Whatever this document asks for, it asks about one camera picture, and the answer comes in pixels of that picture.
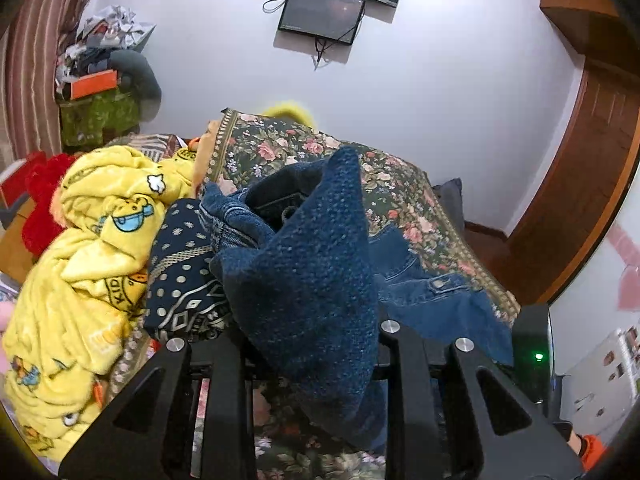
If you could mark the blue denim jacket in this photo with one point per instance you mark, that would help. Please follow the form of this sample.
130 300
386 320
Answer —
308 296

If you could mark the person's right hand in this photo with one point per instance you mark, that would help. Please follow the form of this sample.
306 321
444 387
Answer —
575 442

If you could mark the grey purple bag on floor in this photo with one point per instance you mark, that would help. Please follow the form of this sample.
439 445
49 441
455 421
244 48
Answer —
449 195

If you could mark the wooden door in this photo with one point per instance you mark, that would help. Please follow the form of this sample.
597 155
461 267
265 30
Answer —
591 170

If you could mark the navy patterned garment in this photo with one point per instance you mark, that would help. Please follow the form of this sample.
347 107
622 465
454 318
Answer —
183 299

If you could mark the floral green bedspread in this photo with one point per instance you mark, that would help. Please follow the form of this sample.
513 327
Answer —
396 195

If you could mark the yellow cartoon fleece blanket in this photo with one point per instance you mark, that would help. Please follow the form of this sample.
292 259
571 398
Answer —
82 297

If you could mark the grey pillow on pile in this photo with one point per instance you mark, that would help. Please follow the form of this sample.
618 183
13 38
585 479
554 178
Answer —
136 67

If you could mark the green patterned storage box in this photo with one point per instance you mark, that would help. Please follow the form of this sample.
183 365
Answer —
95 120

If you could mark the orange box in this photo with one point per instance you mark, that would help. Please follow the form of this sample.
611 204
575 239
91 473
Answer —
93 83

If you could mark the red garment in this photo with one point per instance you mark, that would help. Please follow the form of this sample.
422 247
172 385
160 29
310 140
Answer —
36 177

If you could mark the silver gift wrap pile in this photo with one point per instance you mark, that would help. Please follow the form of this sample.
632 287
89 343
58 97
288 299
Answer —
112 29

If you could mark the striped maroon curtain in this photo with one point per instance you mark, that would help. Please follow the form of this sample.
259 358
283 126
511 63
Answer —
39 33

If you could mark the wall mounted black monitor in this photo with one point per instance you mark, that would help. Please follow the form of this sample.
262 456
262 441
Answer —
333 20

